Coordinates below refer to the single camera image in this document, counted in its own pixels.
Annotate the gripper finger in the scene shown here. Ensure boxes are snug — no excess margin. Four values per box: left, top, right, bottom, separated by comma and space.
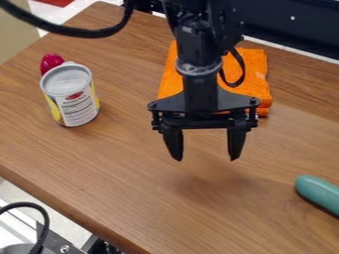
159, 126, 186, 163
226, 126, 250, 162

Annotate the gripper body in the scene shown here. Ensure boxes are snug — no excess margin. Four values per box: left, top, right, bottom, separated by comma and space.
145, 67, 263, 134

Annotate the orange cloth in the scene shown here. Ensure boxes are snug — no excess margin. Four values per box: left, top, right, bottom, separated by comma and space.
156, 40, 275, 117

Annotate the teal tool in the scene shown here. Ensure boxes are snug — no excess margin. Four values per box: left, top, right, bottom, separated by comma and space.
293, 175, 339, 216

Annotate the white can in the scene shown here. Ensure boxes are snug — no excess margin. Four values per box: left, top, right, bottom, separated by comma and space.
38, 62, 102, 128

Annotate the red toy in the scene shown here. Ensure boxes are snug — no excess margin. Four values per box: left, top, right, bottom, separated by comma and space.
40, 53, 66, 76

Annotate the black braided cable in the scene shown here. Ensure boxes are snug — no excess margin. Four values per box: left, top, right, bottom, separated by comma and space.
0, 201, 53, 254
0, 0, 137, 39

